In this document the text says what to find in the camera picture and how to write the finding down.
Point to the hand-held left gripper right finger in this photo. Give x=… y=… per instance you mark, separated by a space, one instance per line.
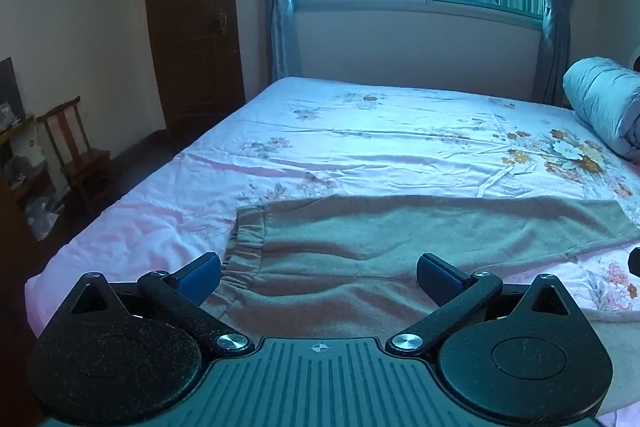
x=440 y=279

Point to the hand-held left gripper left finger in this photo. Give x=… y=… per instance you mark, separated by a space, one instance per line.
x=197 y=279

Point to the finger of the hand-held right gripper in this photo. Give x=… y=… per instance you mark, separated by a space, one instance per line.
x=635 y=261

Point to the grey-brown pants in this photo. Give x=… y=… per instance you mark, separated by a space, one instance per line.
x=350 y=237

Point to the small wooden chair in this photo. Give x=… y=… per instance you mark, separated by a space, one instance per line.
x=85 y=167

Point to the rolled light quilt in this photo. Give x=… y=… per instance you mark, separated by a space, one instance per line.
x=605 y=102

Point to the papers on floor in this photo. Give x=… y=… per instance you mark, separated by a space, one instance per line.
x=42 y=219

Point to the bed with floral sheet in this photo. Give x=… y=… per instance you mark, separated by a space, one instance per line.
x=350 y=132

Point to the white bag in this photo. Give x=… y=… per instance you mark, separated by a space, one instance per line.
x=30 y=147

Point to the dark wooden wardrobe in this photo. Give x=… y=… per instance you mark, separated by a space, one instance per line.
x=190 y=17

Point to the dark picture frame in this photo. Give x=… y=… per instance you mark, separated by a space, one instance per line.
x=10 y=92

